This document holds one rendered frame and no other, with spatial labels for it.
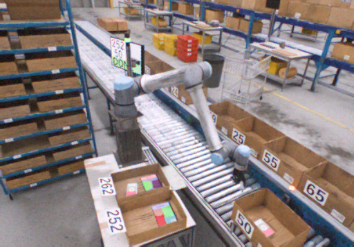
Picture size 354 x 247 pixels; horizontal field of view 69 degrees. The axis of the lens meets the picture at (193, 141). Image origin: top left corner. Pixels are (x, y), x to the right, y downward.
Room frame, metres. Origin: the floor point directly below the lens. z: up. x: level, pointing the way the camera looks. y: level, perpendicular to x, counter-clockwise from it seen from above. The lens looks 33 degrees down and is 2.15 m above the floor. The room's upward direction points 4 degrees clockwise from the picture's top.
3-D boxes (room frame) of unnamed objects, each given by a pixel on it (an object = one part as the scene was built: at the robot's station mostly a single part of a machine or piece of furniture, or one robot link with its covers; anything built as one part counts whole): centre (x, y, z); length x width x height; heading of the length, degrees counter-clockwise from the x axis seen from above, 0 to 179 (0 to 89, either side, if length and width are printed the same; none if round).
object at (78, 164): (2.42, 1.44, 0.19); 0.40 x 0.30 x 0.10; 126
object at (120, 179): (1.43, 0.38, 0.80); 0.38 x 0.28 x 0.10; 117
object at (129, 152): (1.82, 0.56, 0.91); 0.26 x 0.26 x 0.33; 29
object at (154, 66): (3.59, 0.56, 0.96); 0.39 x 0.29 x 0.17; 34
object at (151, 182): (1.46, 0.30, 0.78); 0.19 x 0.14 x 0.02; 27
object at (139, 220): (1.14, 0.24, 0.80); 0.38 x 0.28 x 0.10; 118
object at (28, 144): (2.32, 1.66, 0.98); 0.98 x 0.49 x 1.96; 125
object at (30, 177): (2.14, 1.83, 0.19); 0.40 x 0.30 x 0.10; 123
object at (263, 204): (1.12, -0.52, 0.83); 0.39 x 0.29 x 0.17; 32
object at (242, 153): (1.46, -0.35, 1.11); 0.10 x 0.09 x 0.12; 59
